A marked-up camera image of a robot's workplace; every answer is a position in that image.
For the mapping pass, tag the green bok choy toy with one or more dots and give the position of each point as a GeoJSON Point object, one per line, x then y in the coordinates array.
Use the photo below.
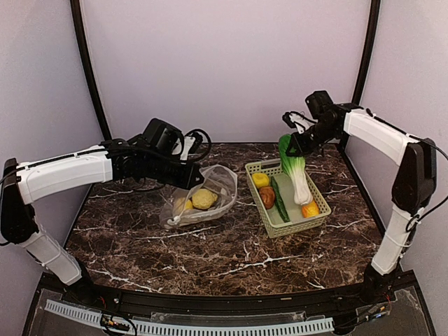
{"type": "Point", "coordinates": [294, 167]}

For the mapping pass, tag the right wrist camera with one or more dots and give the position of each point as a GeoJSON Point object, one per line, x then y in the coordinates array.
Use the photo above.
{"type": "Point", "coordinates": [297, 120]}

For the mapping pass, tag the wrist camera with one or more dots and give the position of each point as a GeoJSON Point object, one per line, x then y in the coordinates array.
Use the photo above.
{"type": "Point", "coordinates": [297, 120]}
{"type": "Point", "coordinates": [191, 142]}

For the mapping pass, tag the clear zip top bag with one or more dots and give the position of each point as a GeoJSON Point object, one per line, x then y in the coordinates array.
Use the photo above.
{"type": "Point", "coordinates": [218, 179]}

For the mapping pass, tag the right black frame post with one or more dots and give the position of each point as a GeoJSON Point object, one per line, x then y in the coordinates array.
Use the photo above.
{"type": "Point", "coordinates": [368, 46]}

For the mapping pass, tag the beige plastic basket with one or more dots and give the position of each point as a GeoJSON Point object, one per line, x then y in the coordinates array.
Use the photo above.
{"type": "Point", "coordinates": [271, 218]}

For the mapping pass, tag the green cucumber toy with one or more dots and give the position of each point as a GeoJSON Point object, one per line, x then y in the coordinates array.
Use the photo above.
{"type": "Point", "coordinates": [278, 202]}

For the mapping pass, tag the pale yellow bread toy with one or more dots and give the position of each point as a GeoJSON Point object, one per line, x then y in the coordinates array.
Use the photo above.
{"type": "Point", "coordinates": [204, 199]}

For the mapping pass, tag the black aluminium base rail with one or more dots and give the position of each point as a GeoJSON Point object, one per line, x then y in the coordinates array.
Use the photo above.
{"type": "Point", "coordinates": [334, 301]}

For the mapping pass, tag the yellow round bun toy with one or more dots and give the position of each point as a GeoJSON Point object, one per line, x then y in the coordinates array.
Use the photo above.
{"type": "Point", "coordinates": [260, 180]}

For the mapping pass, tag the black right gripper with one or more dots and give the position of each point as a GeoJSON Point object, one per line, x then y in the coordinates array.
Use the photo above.
{"type": "Point", "coordinates": [299, 152]}

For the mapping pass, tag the brown potato toy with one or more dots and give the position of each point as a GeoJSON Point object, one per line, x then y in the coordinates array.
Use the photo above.
{"type": "Point", "coordinates": [267, 195]}

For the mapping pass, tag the grey slotted cable duct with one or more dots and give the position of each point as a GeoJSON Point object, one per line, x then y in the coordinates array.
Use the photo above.
{"type": "Point", "coordinates": [175, 324]}

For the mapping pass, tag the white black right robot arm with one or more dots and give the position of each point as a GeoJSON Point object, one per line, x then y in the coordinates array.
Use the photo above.
{"type": "Point", "coordinates": [412, 189]}

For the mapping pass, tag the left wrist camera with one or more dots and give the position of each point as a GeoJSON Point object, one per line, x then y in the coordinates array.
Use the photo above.
{"type": "Point", "coordinates": [191, 142]}

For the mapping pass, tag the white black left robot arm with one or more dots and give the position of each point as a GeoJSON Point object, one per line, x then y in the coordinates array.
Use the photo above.
{"type": "Point", "coordinates": [24, 183]}

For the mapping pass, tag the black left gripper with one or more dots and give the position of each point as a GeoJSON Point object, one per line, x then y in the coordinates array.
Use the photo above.
{"type": "Point", "coordinates": [187, 179]}

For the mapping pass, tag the yellow lemon toy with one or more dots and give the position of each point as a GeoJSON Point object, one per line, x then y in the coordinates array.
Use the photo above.
{"type": "Point", "coordinates": [182, 204]}

